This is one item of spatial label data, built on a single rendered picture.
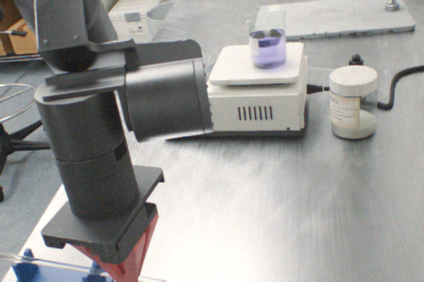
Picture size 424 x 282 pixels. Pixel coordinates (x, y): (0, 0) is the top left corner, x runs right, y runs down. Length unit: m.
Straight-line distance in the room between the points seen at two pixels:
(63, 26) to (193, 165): 0.34
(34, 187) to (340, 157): 1.68
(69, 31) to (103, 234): 0.15
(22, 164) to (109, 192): 1.99
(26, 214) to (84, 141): 1.69
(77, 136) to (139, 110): 0.05
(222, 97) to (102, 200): 0.33
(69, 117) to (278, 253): 0.27
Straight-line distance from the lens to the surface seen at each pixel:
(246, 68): 0.73
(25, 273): 0.59
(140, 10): 2.93
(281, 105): 0.71
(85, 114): 0.39
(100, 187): 0.42
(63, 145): 0.41
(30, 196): 2.18
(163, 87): 0.39
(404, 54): 0.97
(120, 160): 0.42
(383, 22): 1.09
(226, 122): 0.73
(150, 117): 0.39
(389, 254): 0.56
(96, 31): 0.42
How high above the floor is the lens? 1.13
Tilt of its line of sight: 31 degrees down
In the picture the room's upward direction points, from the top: 9 degrees counter-clockwise
